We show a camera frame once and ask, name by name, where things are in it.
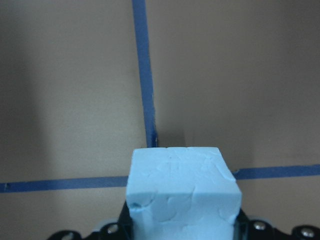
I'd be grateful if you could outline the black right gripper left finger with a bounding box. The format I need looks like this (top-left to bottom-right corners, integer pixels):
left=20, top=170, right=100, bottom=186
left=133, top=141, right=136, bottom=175
left=116, top=201, right=133, bottom=240

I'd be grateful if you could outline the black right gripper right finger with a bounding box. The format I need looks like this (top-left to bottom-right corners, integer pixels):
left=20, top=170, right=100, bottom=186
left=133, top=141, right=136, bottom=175
left=233, top=209, right=250, bottom=240

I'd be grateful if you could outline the light blue foam block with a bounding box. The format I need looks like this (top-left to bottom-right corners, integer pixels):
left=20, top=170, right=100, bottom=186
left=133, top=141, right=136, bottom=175
left=126, top=147, right=242, bottom=240

